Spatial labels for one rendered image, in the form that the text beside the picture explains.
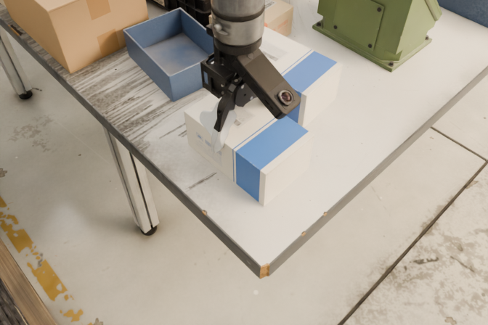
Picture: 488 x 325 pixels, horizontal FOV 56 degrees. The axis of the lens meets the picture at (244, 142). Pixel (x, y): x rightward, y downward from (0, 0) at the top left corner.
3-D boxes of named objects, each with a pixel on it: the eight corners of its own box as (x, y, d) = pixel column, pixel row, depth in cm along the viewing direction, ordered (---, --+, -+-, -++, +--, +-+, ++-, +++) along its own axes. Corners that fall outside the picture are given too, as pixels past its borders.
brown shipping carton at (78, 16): (152, 33, 111) (140, -28, 99) (70, 74, 101) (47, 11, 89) (87, -13, 125) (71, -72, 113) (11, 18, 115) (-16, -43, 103)
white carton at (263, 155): (308, 167, 83) (314, 134, 77) (263, 206, 78) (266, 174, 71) (233, 113, 93) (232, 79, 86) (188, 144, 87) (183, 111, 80)
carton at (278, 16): (253, 14, 116) (254, -12, 111) (291, 33, 111) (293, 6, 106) (210, 43, 108) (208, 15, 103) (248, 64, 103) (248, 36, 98)
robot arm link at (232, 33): (276, 7, 63) (234, 31, 60) (274, 35, 67) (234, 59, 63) (238, -13, 67) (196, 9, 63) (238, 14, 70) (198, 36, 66)
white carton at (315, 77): (335, 98, 96) (343, 64, 89) (302, 129, 90) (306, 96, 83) (262, 59, 104) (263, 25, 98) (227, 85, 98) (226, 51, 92)
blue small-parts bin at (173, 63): (231, 74, 101) (230, 48, 96) (173, 102, 95) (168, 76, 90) (183, 32, 111) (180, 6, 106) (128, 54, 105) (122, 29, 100)
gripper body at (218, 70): (234, 70, 80) (232, 9, 71) (269, 93, 76) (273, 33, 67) (201, 91, 76) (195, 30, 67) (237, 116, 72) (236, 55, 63)
